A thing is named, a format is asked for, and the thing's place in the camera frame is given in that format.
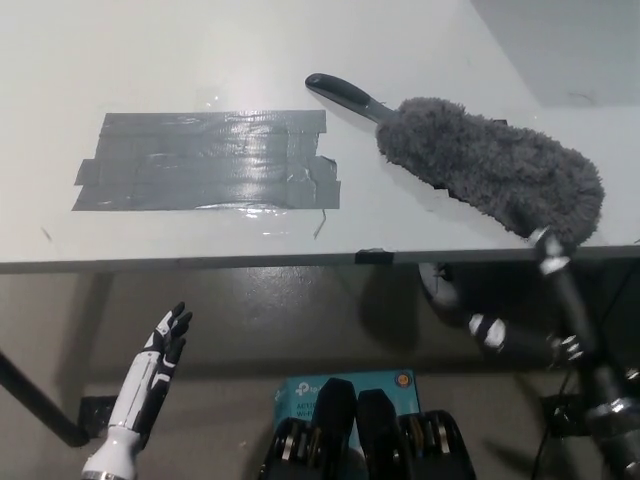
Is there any grey fluffy duster black handle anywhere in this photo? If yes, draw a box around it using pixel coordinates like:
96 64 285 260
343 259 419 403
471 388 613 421
304 72 607 249

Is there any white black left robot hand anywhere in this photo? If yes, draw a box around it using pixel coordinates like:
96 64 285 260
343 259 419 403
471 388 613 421
81 301 194 477

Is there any grey duct tape patch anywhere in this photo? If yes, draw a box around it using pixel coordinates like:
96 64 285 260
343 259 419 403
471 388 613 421
70 109 343 213

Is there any black metal table leg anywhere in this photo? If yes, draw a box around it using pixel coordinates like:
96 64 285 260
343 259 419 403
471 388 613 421
0 348 90 449

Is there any teal cardboard router box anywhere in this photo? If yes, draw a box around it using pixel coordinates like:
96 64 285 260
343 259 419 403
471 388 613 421
272 369 422 451

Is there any small black tape piece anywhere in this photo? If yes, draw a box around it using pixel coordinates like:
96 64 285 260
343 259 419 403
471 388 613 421
355 247 395 266

